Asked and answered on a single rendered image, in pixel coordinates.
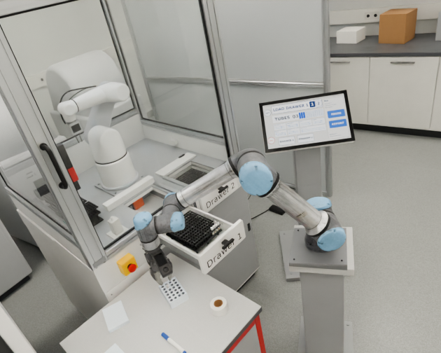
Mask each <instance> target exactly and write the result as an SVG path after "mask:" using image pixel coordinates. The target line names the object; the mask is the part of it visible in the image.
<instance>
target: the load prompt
mask: <svg viewBox="0 0 441 353"><path fill-rule="evenodd" d="M319 107H323V103H322V99H313V100H309V101H303V102H295V103H290V104H282V105H276V106H271V110H272V114H278V113H286V112H291V111H300V110H305V109H314V108H319Z"/></svg>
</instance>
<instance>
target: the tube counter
mask: <svg viewBox="0 0 441 353"><path fill-rule="evenodd" d="M319 116H324V111H323V109H316V110H311V111H302V112H297V113H292V119H293V120H299V119H304V118H313V117H319Z"/></svg>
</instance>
